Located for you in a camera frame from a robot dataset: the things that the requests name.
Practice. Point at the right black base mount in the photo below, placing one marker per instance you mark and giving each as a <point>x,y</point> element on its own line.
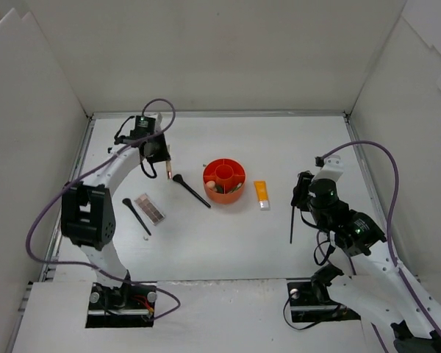
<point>309,303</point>

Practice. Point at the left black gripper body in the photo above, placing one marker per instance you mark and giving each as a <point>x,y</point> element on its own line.
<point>159,153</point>

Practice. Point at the orange sunscreen tube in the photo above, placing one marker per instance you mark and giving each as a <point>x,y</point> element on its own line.
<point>262,194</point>

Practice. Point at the beige concealer tube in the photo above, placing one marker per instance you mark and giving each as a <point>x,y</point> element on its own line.
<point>168,168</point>

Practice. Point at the small black makeup brush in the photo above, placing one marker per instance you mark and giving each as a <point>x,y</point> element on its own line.
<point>128,202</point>

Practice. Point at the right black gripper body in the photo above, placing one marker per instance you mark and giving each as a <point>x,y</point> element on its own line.
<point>301,189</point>

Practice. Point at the large black makeup brush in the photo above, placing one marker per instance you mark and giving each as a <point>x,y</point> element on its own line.
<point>178,178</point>

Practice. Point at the orange round organizer container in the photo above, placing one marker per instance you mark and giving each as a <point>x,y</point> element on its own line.
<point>226,173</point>

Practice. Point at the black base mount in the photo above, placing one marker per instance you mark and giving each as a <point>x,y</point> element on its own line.
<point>309,303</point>
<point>126,307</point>

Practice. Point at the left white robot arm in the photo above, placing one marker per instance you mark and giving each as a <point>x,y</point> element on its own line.
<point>88,217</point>

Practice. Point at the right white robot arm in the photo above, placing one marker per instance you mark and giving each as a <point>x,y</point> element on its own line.
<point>410,311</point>

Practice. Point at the beige makeup sponge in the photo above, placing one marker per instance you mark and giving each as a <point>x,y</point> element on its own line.
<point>211,184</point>

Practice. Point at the green lip balm stick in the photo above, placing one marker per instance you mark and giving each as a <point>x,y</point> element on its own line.
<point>234,189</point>

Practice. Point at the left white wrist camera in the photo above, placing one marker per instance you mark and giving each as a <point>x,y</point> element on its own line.
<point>158,122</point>

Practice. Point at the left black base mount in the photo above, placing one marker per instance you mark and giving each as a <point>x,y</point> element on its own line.
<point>126,307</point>

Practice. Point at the brown eyeshadow palette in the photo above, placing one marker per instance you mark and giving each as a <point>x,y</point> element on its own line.
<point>149,209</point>

